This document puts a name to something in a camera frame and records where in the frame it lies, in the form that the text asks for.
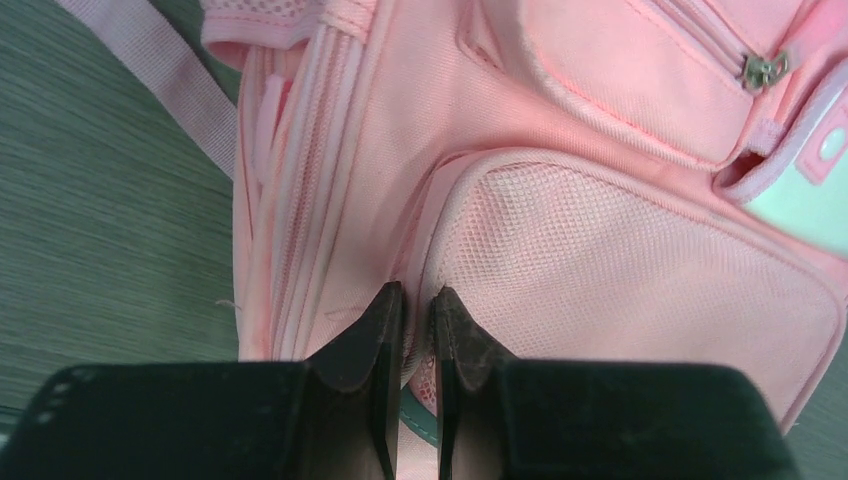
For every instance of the pink student backpack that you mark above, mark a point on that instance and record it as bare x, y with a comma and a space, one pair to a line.
645, 202

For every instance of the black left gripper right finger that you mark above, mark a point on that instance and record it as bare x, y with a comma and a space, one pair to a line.
471, 430

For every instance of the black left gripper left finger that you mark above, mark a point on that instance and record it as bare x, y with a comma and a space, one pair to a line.
353, 430

